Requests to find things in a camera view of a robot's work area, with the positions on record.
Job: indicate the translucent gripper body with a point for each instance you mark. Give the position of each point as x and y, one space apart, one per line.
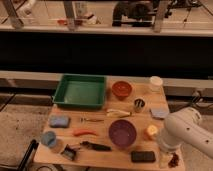
164 159

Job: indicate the black eraser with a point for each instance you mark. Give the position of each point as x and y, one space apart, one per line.
143 156

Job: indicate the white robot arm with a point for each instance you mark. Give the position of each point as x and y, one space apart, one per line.
183 126

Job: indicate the purple bowl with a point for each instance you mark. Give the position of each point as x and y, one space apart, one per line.
122 133

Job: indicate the orange bowl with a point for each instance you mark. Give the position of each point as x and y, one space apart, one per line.
121 89

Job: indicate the dark red grape bunch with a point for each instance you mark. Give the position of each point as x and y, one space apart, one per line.
174 161

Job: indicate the yellow orange fruit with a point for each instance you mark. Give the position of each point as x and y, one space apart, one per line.
151 132

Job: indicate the blue-grey cloth pad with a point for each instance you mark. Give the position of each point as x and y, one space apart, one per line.
159 113

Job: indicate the wooden board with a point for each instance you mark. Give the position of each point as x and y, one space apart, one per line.
118 158

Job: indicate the small metal cup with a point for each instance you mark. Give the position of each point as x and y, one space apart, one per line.
138 105

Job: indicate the black marker pen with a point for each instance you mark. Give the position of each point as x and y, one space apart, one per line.
95 146

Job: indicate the orange carrot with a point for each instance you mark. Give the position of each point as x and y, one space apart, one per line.
83 132

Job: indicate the black binder clip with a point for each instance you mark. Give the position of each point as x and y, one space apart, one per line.
69 152

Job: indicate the green plastic tray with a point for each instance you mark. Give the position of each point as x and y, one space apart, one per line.
80 91

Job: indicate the blue sponge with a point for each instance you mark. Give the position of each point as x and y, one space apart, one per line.
59 121

